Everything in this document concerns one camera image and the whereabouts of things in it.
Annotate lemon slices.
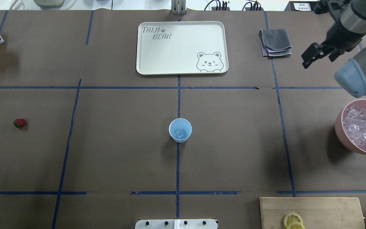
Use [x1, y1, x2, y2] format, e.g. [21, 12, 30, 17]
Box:
[283, 212, 305, 229]

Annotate pink bowl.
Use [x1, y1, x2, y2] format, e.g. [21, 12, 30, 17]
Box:
[335, 100, 366, 155]

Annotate wooden cutting board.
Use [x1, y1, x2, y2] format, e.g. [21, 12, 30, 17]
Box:
[259, 197, 365, 229]

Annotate light blue plastic cup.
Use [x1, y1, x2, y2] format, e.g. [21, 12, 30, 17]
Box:
[168, 118, 192, 143]

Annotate aluminium frame post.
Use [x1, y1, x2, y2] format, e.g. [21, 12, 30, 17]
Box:
[171, 0, 187, 15]

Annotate ice cube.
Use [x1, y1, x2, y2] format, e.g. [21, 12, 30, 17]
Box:
[174, 129, 185, 139]

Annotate red strawberry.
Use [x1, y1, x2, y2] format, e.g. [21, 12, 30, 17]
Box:
[13, 118, 26, 128]

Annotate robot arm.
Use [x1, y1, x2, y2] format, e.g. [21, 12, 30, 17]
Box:
[326, 0, 366, 98]

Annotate clear ice cubes pile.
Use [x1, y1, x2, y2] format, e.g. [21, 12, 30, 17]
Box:
[342, 105, 366, 152]

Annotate grey folded cloth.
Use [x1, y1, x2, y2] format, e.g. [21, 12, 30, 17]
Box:
[258, 29, 292, 58]

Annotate cream bear tray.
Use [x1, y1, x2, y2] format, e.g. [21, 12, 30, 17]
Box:
[136, 21, 229, 75]

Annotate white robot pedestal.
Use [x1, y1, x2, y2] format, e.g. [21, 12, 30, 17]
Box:
[135, 219, 219, 229]

